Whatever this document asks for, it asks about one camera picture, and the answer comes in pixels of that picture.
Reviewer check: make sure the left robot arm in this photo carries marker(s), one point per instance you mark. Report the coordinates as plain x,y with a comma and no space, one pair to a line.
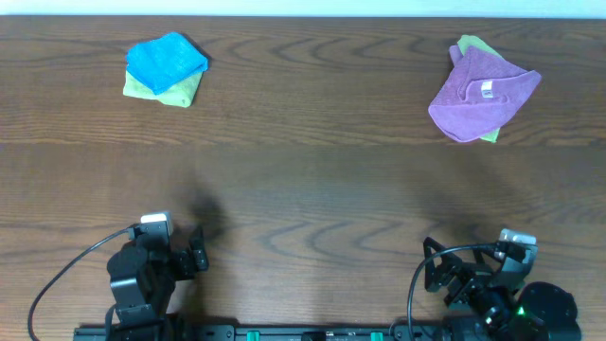
143,277

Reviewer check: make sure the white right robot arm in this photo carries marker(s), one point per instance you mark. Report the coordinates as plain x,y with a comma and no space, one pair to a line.
541,311

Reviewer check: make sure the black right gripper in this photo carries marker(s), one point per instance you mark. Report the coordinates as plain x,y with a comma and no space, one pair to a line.
473,278

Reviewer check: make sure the purple microfiber cloth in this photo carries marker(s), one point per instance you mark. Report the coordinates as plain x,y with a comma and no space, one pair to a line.
482,94

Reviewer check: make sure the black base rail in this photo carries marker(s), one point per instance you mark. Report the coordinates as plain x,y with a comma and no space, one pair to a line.
231,333

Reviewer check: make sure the green cloth under purple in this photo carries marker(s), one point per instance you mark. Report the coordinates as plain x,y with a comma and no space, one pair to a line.
464,43

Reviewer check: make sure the blue microfiber cloth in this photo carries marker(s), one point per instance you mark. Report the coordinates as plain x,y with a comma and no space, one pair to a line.
161,63

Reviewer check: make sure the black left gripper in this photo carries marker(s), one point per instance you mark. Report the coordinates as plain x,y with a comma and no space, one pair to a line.
187,259

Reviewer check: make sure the folded green cloth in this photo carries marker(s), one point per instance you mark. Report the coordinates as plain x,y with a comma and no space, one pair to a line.
180,94

